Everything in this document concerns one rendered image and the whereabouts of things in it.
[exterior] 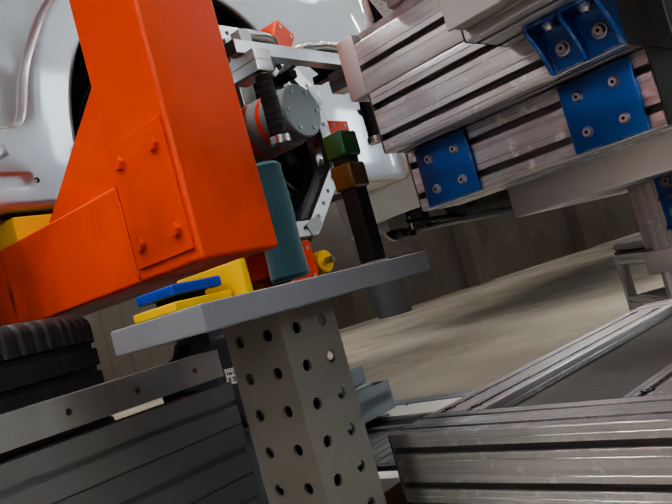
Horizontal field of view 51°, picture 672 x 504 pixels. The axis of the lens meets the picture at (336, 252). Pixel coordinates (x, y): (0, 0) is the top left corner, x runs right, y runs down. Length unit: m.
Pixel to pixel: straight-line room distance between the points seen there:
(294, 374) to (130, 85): 0.53
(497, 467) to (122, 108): 0.74
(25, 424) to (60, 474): 0.08
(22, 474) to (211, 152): 0.51
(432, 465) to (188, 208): 0.49
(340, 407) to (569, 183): 0.43
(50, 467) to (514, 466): 0.55
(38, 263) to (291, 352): 0.68
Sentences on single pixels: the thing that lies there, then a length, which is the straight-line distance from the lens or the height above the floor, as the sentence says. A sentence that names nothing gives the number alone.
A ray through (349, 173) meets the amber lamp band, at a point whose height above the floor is 0.59.
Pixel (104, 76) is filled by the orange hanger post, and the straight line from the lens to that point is 1.19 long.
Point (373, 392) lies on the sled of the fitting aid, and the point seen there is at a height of 0.15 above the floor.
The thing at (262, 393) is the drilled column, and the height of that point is 0.33.
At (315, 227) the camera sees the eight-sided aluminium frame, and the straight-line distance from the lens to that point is 1.79.
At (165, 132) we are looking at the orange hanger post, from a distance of 1.07.
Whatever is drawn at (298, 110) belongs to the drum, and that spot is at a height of 0.85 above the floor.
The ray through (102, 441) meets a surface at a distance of 1.00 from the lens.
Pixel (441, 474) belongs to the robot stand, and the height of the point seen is 0.18.
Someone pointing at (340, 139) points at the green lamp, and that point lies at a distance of 1.08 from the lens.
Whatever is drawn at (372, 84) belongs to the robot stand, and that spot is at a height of 0.69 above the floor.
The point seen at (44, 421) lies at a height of 0.37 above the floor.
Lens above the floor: 0.42
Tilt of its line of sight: 3 degrees up
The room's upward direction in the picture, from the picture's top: 15 degrees counter-clockwise
